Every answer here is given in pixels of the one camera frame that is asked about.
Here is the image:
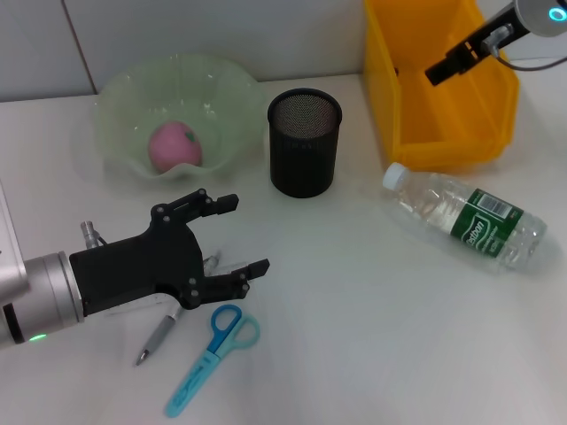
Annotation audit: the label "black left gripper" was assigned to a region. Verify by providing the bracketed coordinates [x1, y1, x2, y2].
[69, 189, 271, 318]

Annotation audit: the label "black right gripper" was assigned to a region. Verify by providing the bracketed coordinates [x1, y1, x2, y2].
[424, 3, 531, 86]

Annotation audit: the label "pink peach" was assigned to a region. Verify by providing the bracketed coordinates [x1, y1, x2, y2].
[148, 122, 204, 174]

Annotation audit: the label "clear green-label water bottle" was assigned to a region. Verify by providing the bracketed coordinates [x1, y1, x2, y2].
[382, 162, 548, 272]

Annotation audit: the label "grey clear pen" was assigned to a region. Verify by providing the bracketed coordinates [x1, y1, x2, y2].
[135, 251, 222, 367]

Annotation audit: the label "blue scissors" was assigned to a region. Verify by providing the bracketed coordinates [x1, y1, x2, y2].
[166, 304, 261, 419]

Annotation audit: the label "black mesh pen holder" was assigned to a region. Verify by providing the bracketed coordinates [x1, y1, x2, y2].
[267, 88, 345, 199]

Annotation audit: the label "green glass fruit plate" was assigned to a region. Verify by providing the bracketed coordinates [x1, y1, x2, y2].
[95, 52, 267, 181]

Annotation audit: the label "yellow plastic bin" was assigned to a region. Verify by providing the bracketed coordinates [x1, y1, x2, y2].
[362, 0, 520, 172]

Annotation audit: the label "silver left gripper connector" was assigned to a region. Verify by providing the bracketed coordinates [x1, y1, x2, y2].
[80, 220, 107, 249]

